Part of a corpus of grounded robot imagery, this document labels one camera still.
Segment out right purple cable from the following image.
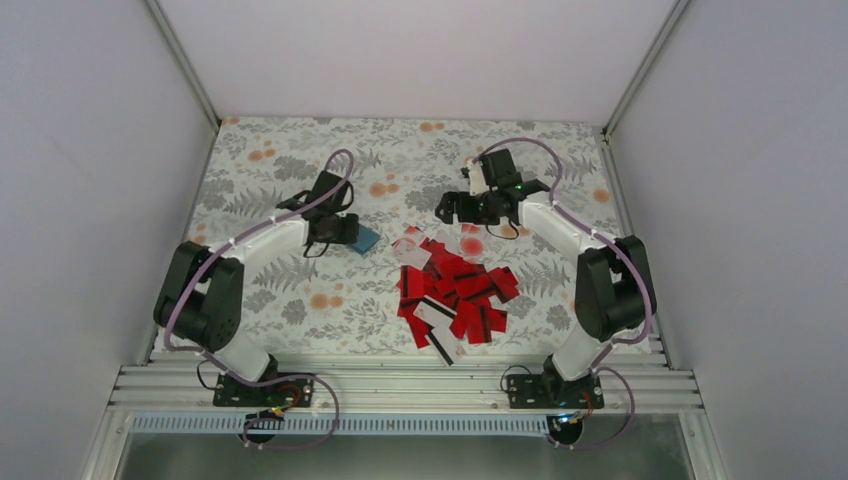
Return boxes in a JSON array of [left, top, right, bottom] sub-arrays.
[[473, 137, 657, 452]]

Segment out floral patterned table mat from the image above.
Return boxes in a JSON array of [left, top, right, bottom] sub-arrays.
[[188, 117, 621, 356]]

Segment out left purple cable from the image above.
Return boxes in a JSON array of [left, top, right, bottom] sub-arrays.
[[162, 148, 356, 452]]

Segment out white card with red print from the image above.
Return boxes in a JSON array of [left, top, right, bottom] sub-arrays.
[[392, 238, 431, 271]]

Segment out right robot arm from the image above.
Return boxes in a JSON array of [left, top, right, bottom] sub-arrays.
[[435, 146, 656, 407]]

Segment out teal card holder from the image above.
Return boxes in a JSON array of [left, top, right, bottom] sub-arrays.
[[348, 225, 380, 255]]

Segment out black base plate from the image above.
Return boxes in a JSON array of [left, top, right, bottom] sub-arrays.
[[212, 375, 314, 409], [505, 374, 605, 410]]

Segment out aluminium rail frame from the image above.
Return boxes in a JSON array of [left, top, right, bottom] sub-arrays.
[[108, 352, 704, 414]]

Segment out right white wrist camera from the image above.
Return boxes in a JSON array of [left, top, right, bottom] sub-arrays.
[[462, 158, 489, 196]]

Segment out pile of red cards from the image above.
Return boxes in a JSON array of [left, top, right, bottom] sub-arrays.
[[393, 224, 519, 348]]

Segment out white card with black stripe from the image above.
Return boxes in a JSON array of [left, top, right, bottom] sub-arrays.
[[427, 326, 466, 366]]

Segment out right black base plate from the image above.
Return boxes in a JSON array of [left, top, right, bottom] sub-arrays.
[[505, 374, 605, 410]]

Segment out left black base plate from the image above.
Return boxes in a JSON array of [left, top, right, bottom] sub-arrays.
[[212, 375, 314, 409]]

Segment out purple cable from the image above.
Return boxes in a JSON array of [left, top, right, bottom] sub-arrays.
[[473, 137, 657, 452], [162, 148, 356, 452]]

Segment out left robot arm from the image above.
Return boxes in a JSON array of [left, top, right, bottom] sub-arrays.
[[153, 171, 359, 405]]

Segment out white card under stripe card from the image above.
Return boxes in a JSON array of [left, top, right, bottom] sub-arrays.
[[413, 296, 456, 328]]

